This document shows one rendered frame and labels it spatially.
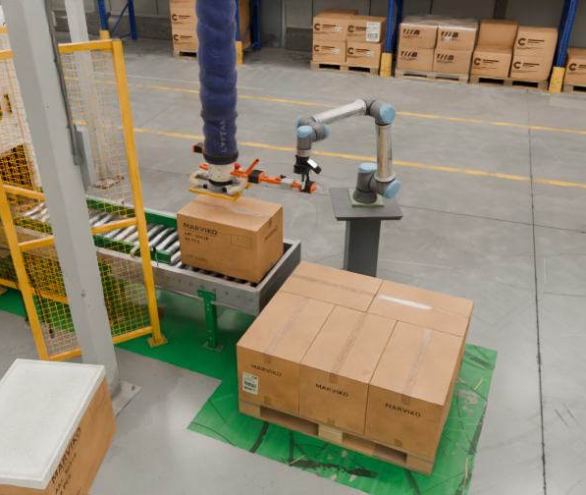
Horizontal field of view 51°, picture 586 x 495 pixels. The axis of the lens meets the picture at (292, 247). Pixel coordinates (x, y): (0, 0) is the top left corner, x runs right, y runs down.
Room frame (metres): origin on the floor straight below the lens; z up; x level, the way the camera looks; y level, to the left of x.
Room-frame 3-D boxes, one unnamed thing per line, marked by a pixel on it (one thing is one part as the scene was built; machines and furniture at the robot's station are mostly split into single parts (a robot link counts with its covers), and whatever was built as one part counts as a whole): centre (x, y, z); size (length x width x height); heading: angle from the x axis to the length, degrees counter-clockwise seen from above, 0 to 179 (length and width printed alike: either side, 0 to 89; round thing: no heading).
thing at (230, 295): (3.65, 1.29, 0.50); 2.31 x 0.05 x 0.19; 67
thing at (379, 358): (2.95, -0.42, 0.34); 1.20 x 1.00 x 0.40; 67
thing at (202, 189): (3.57, 0.51, 1.12); 0.34 x 0.10 x 0.05; 68
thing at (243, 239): (3.64, 0.42, 0.75); 0.60 x 0.40 x 0.40; 66
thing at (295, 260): (3.49, 0.09, 0.47); 0.70 x 0.03 x 0.15; 157
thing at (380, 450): (2.95, -0.42, 0.07); 1.20 x 1.00 x 0.14; 67
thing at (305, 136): (3.45, -0.07, 1.53); 0.10 x 0.09 x 0.12; 131
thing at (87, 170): (2.94, 1.13, 1.62); 0.20 x 0.05 x 0.30; 67
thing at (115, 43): (3.22, 1.29, 1.05); 0.87 x 0.10 x 2.10; 119
